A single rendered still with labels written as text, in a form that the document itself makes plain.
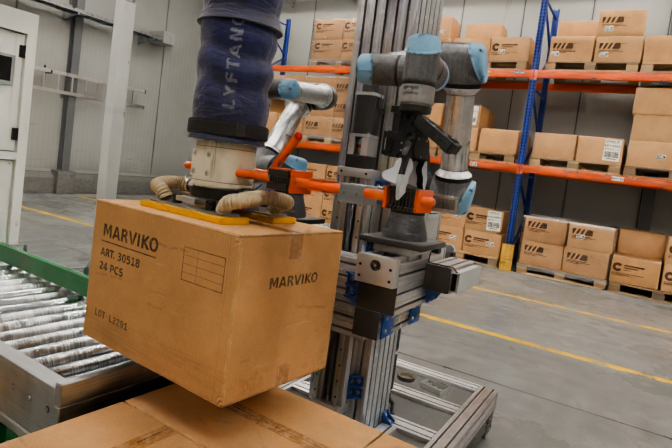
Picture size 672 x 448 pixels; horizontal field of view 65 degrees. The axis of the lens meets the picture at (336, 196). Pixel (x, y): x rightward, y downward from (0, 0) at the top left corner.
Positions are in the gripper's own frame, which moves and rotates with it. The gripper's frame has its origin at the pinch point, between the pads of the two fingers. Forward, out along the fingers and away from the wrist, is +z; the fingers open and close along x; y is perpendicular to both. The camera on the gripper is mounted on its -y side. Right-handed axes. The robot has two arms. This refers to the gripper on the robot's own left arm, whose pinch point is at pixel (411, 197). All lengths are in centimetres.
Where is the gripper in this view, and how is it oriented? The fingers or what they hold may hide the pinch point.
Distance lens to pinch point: 117.8
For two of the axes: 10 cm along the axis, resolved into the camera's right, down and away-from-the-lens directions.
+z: -1.3, 9.9, 0.5
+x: -5.8, -0.4, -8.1
